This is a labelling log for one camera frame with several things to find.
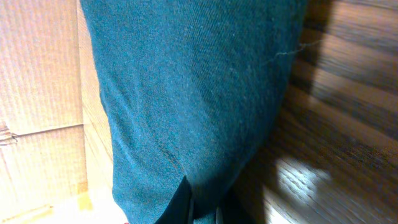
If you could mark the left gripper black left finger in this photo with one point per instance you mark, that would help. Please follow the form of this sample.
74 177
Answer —
178 205

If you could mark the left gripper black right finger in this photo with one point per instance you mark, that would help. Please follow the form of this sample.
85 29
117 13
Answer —
231 211

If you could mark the dark navy cloth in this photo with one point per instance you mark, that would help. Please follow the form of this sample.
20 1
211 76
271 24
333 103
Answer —
191 90

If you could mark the cardboard box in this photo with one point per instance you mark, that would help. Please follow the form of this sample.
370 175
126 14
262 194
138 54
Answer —
56 157

